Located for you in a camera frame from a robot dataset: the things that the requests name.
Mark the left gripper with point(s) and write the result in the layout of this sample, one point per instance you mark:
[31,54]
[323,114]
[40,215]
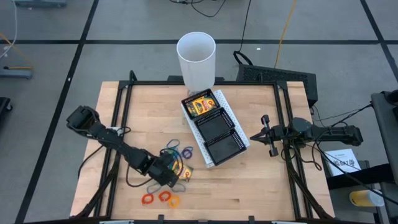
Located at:
[163,175]

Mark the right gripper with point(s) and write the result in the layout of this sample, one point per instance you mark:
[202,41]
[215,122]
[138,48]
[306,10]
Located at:
[280,133]

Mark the Crayola crayon box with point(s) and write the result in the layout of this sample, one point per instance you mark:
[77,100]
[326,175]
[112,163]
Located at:
[203,105]
[186,172]

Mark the blue rubber band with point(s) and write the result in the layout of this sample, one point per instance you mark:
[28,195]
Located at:
[172,187]
[147,189]
[167,144]

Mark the white perforated shelf riser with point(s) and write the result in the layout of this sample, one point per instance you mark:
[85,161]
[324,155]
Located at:
[224,104]

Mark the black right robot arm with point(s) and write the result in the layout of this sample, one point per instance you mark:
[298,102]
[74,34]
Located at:
[335,134]

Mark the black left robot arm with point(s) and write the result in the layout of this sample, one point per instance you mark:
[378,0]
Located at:
[124,149]

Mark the silver light bar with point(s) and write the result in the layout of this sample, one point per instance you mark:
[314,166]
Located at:
[289,222]
[116,222]

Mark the white printed paper sheet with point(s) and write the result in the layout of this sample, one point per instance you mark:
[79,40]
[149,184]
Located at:
[342,161]

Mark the white cylinder bin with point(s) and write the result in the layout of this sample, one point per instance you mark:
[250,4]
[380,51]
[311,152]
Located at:
[196,68]

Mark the yellow bottle white cap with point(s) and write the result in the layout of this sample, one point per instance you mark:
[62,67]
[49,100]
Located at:
[363,198]

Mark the black side cart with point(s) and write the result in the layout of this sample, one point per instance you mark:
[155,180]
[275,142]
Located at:
[385,124]

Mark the grey stand foot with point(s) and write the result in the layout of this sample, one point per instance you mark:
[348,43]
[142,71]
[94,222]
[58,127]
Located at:
[15,73]

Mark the black frame clamp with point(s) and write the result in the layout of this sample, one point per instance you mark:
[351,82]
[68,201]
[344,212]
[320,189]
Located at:
[251,219]
[160,218]

